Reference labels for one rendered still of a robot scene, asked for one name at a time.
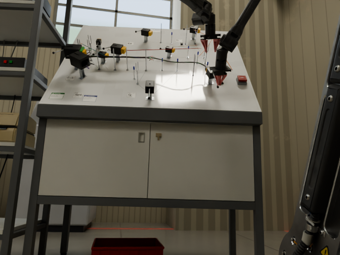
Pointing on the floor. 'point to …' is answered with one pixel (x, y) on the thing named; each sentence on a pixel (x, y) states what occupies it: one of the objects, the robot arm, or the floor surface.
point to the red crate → (127, 246)
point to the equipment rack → (49, 34)
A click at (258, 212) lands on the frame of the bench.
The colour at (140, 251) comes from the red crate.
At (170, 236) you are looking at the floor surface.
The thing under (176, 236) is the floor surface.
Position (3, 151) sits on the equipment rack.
